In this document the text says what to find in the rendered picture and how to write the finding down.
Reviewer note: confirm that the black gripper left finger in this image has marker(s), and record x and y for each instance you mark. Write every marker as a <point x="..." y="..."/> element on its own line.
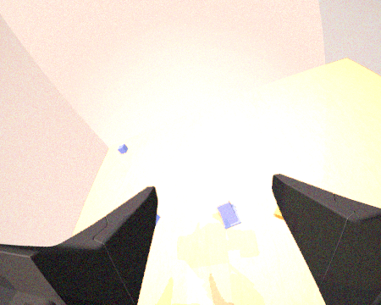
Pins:
<point x="102" y="265"/>

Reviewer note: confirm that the yellow bar with orange block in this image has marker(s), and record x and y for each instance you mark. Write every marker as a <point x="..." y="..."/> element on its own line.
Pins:
<point x="278" y="214"/>

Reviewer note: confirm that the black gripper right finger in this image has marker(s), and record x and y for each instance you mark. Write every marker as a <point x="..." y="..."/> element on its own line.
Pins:
<point x="339" y="238"/>

